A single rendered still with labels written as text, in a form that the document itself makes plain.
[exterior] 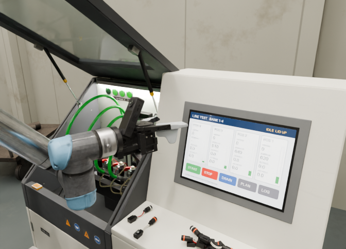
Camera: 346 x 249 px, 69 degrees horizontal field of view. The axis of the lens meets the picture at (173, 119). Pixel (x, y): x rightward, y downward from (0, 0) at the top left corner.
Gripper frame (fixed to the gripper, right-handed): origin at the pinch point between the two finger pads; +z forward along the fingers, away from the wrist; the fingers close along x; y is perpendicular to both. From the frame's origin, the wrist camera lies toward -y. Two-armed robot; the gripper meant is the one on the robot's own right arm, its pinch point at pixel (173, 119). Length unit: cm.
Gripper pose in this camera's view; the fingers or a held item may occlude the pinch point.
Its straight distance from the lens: 78.3
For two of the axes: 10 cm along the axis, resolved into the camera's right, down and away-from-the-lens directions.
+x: 5.9, 1.1, -8.0
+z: 8.1, -1.8, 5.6
